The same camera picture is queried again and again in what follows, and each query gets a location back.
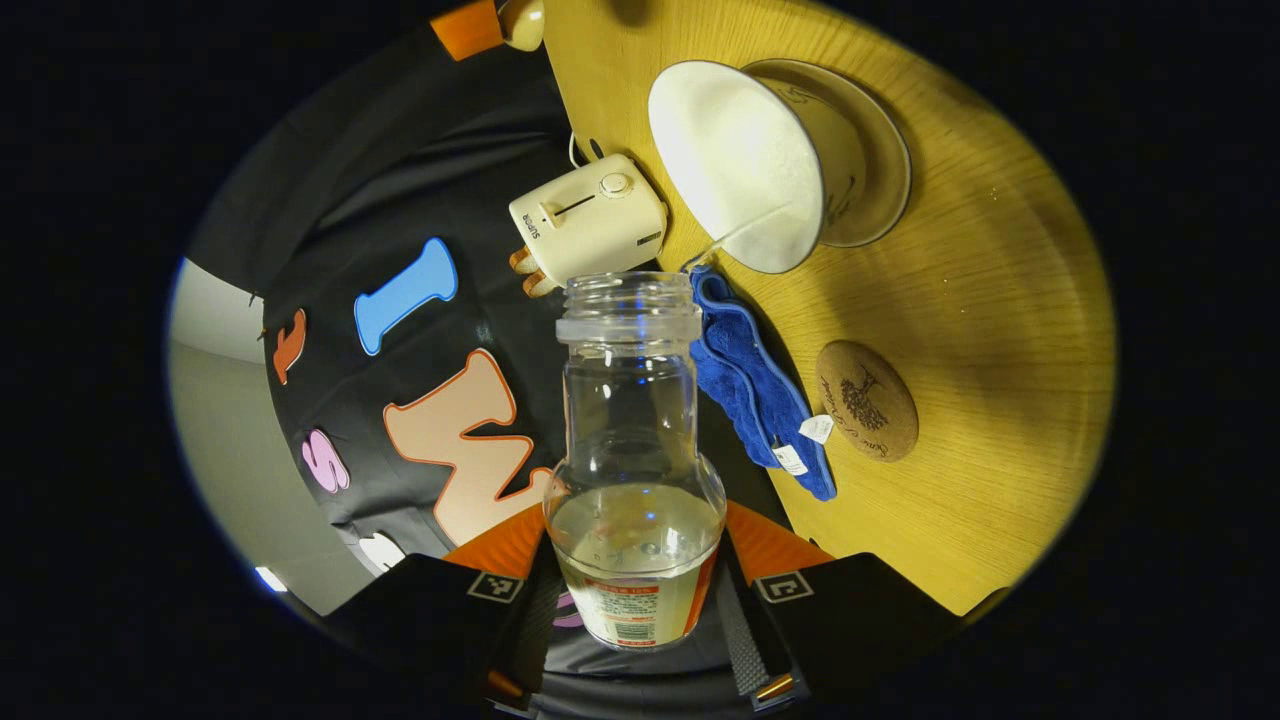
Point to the ceiling light strip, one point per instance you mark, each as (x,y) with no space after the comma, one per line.
(270,579)

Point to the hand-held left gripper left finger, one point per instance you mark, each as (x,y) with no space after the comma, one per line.
(430,620)

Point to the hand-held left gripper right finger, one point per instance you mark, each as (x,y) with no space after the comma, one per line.
(860,620)

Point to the round cork coaster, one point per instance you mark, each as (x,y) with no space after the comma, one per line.
(866,400)

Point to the white toaster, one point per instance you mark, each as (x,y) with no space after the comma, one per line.
(590,220)

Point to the brown toast slice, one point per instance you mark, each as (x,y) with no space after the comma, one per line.
(538,284)
(520,260)

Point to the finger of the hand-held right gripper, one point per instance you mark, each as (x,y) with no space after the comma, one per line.
(468,30)

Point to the black backdrop cloth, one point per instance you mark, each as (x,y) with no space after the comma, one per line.
(350,200)

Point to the blue towel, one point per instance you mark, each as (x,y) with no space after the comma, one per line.
(745,380)

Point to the white teacup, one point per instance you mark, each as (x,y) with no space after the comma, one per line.
(740,160)

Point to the clear glass water bottle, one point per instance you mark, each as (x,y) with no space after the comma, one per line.
(635,420)

